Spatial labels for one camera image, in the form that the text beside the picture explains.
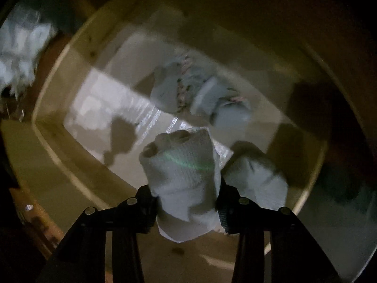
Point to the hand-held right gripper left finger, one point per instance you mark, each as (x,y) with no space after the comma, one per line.
(144,209)

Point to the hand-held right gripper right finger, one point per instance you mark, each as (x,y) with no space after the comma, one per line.
(229,212)

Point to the white sock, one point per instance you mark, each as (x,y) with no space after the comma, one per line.
(259,179)
(182,177)

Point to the light blue floral sock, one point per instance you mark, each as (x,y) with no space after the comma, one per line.
(170,88)
(223,106)

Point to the wooden drawer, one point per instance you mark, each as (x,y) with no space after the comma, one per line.
(97,94)

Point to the white crumpled plastic bag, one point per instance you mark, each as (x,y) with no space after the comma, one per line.
(20,50)

